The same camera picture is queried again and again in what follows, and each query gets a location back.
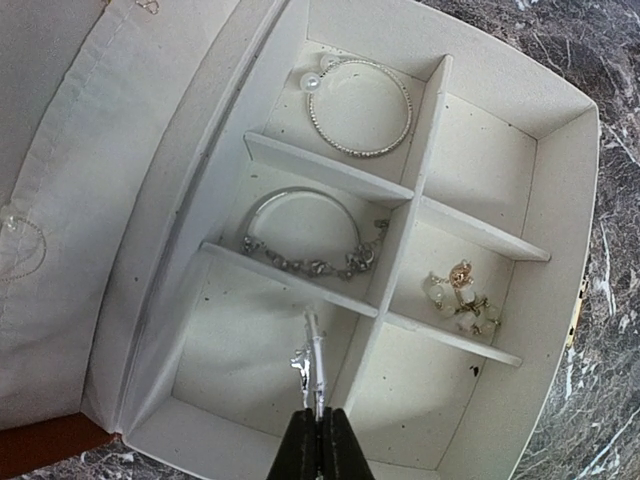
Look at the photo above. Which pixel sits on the brown wooden jewelry box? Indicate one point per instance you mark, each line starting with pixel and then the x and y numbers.
pixel 187 263

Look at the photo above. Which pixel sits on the silver beaded bangle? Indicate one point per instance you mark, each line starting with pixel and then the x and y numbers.
pixel 362 109

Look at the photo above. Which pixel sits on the pearl stud earrings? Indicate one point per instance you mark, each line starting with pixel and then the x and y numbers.
pixel 310 81

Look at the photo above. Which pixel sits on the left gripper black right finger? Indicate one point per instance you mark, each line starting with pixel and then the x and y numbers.
pixel 341 457

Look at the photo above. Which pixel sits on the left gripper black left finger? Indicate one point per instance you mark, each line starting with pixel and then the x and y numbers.
pixel 296 455

